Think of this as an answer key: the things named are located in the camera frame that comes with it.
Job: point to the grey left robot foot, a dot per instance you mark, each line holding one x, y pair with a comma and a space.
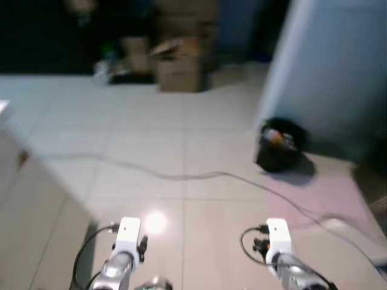
154, 284

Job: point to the pink floor mat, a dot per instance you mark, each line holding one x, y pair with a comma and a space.
326, 196

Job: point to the black trash bin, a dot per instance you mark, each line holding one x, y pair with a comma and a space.
275, 158

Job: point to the open brown cardboard box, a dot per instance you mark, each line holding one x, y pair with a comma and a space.
178, 75

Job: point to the white plastic bottle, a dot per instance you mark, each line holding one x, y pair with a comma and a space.
104, 72

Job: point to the grey refrigerator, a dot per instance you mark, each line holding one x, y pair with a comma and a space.
332, 72

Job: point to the small brown cardboard box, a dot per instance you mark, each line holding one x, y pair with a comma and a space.
136, 57

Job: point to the tall brown cardboard box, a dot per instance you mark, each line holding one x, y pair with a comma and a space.
184, 21

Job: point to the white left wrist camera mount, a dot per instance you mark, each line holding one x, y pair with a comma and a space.
128, 232

